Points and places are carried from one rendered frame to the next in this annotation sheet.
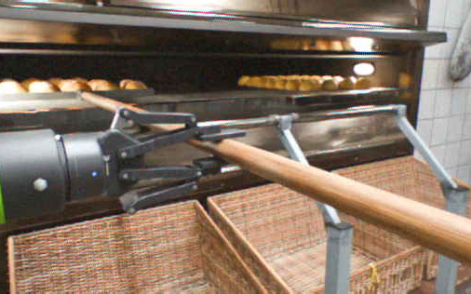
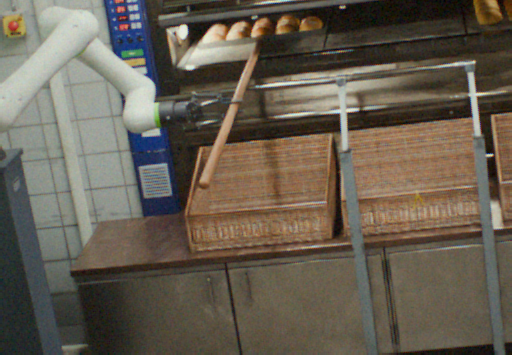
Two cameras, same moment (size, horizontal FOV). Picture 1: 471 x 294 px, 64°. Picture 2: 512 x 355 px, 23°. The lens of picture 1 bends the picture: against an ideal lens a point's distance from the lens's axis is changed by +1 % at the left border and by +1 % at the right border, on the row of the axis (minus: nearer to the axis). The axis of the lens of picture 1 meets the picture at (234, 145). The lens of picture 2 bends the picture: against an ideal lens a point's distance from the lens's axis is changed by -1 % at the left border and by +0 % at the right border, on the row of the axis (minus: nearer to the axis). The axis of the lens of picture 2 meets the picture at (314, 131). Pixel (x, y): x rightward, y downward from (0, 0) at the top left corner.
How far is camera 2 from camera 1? 4.13 m
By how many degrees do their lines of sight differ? 37
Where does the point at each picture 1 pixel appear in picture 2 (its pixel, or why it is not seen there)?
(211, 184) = (350, 121)
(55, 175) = (171, 115)
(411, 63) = not seen: outside the picture
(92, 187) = (183, 119)
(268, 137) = (407, 79)
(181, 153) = (318, 94)
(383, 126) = not seen: outside the picture
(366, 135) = not seen: outside the picture
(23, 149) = (164, 107)
